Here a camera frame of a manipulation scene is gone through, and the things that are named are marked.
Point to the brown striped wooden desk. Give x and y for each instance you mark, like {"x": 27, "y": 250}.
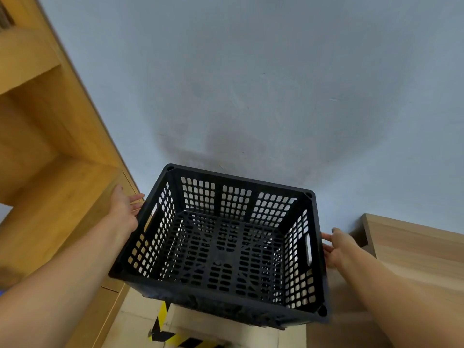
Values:
{"x": 409, "y": 250}

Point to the light oak wooden cabinet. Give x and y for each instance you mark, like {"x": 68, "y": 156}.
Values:
{"x": 54, "y": 159}

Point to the person's left hand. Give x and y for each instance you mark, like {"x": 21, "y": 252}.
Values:
{"x": 125, "y": 211}

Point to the person's right hand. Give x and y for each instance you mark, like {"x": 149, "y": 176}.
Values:
{"x": 340, "y": 248}

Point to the person's right forearm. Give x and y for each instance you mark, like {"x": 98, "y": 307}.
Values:
{"x": 395, "y": 300}

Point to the yellow black striped floor tape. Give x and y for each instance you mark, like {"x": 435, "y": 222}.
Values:
{"x": 161, "y": 327}

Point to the person's left forearm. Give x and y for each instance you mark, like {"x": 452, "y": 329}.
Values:
{"x": 61, "y": 282}

